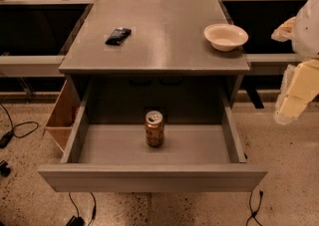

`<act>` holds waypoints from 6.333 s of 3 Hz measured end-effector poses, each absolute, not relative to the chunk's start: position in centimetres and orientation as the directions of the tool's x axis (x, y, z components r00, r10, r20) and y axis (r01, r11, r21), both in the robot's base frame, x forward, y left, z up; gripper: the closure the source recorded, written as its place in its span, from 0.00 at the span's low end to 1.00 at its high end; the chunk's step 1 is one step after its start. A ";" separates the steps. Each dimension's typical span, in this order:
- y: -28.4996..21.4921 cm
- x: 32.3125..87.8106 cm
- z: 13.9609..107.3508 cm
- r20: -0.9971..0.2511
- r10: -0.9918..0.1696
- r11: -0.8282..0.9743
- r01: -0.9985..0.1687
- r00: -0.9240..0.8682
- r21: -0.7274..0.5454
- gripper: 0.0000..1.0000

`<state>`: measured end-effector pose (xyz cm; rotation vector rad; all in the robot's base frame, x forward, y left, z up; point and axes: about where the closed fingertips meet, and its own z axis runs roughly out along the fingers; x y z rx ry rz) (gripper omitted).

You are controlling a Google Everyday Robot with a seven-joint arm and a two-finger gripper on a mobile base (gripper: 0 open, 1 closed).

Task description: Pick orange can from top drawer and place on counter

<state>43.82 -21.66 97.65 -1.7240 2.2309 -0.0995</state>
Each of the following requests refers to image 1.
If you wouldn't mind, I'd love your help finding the grey drawer cabinet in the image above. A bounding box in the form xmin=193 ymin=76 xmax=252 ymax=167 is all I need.
xmin=58 ymin=0 xmax=251 ymax=124

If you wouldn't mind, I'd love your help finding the black cable right floor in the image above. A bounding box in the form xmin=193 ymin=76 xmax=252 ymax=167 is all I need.
xmin=245 ymin=189 xmax=265 ymax=226

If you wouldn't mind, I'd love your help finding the black plug left floor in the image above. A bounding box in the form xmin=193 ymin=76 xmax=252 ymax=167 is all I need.
xmin=0 ymin=160 xmax=11 ymax=177

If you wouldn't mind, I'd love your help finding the white bowl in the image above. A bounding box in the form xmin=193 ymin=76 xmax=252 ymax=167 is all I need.
xmin=203 ymin=24 xmax=248 ymax=52

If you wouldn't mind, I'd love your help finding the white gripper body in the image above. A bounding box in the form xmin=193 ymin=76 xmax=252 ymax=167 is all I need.
xmin=287 ymin=60 xmax=319 ymax=103

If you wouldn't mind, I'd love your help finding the black cable floor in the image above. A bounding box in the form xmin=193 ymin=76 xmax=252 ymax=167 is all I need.
xmin=245 ymin=189 xmax=265 ymax=226
xmin=0 ymin=103 xmax=40 ymax=148

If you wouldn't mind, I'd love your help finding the open grey top drawer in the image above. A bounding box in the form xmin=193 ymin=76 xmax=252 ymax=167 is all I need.
xmin=37 ymin=80 xmax=268 ymax=194

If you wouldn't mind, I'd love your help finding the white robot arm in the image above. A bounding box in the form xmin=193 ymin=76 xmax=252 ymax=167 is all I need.
xmin=271 ymin=0 xmax=319 ymax=124

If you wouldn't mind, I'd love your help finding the black cable left floor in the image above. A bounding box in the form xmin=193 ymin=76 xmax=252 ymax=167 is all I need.
xmin=0 ymin=103 xmax=40 ymax=148

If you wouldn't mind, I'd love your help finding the orange soda can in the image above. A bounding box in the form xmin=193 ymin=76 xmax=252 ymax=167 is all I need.
xmin=145 ymin=111 xmax=164 ymax=147

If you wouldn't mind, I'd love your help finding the black snack packet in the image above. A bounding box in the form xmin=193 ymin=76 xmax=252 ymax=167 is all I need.
xmin=106 ymin=27 xmax=132 ymax=46

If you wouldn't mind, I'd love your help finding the black cable under drawer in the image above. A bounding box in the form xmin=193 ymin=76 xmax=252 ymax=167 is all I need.
xmin=65 ymin=192 xmax=98 ymax=226

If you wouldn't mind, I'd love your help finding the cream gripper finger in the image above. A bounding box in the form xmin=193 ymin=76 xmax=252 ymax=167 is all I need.
xmin=271 ymin=17 xmax=295 ymax=42
xmin=273 ymin=65 xmax=307 ymax=125

